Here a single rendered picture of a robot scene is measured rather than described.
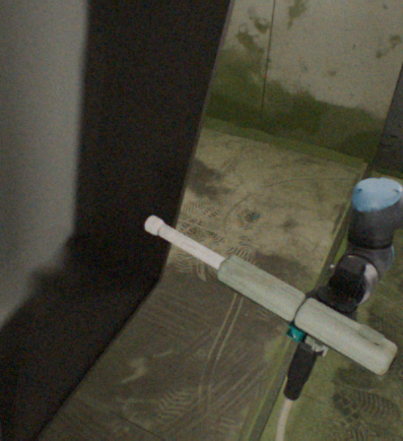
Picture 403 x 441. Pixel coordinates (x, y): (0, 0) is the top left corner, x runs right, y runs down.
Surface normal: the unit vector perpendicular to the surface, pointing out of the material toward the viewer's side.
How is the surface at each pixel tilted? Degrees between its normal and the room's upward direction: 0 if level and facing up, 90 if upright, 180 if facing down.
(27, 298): 12
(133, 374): 0
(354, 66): 90
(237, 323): 0
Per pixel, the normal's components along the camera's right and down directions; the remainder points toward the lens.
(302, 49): -0.45, 0.54
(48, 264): 0.21, -0.71
